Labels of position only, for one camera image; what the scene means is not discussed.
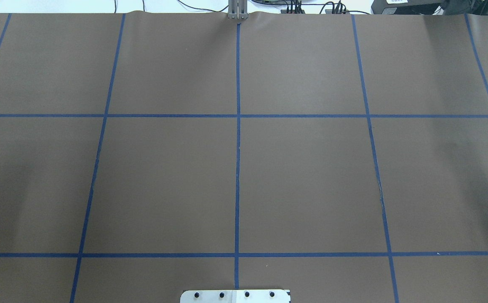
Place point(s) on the black box device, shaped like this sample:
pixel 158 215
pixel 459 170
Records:
pixel 405 7

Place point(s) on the brown paper table mat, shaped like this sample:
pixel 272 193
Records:
pixel 342 158

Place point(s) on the aluminium frame post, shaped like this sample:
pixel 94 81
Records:
pixel 238 10

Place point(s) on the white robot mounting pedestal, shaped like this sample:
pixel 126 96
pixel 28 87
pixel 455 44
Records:
pixel 236 296

